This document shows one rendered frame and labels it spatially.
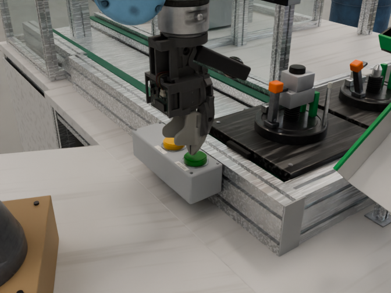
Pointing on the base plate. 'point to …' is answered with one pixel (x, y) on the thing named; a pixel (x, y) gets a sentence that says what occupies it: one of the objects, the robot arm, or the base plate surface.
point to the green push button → (199, 159)
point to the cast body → (297, 86)
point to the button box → (176, 165)
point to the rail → (234, 189)
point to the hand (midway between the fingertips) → (195, 146)
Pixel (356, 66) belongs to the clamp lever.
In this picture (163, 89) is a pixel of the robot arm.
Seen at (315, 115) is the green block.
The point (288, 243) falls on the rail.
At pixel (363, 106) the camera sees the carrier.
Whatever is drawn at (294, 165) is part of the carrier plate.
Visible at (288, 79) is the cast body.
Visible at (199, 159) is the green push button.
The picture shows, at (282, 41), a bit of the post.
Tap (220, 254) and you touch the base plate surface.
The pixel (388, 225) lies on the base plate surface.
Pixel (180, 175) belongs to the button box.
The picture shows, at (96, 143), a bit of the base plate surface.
